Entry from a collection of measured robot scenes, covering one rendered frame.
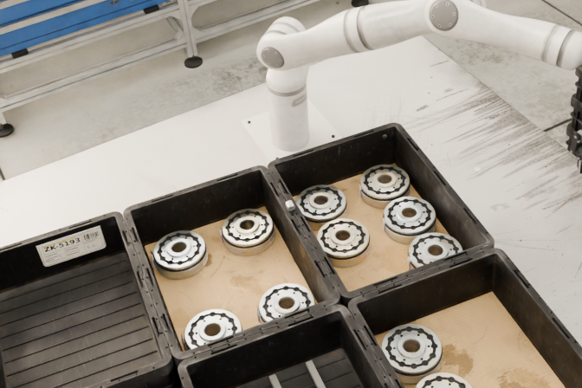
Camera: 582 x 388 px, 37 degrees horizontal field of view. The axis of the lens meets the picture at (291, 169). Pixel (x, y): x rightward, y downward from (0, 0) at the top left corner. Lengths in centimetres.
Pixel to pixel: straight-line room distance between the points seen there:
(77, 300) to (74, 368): 16
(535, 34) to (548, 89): 191
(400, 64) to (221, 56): 151
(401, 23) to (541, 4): 233
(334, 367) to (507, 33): 67
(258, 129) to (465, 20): 70
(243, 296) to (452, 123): 81
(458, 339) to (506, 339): 8
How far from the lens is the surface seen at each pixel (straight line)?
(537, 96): 349
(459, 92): 231
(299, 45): 185
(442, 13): 166
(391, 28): 176
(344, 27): 178
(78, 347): 166
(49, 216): 212
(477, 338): 158
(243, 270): 170
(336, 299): 150
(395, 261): 169
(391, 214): 173
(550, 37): 162
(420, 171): 177
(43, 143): 354
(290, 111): 200
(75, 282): 177
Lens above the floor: 208
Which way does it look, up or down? 41 degrees down
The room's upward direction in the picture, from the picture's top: 7 degrees counter-clockwise
